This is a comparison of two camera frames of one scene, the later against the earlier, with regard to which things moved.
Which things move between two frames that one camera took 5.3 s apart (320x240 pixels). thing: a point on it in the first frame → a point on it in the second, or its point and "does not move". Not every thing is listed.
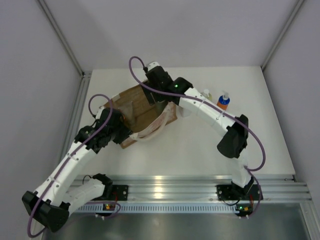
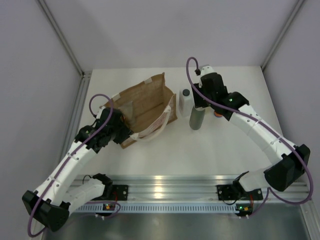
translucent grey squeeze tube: (128, 111) does not move
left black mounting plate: (121, 191) does not move
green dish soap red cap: (122, 118) does not move
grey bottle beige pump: (160, 106) → (196, 117)
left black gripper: (125, 133) does not move
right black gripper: (148, 92) → (199, 103)
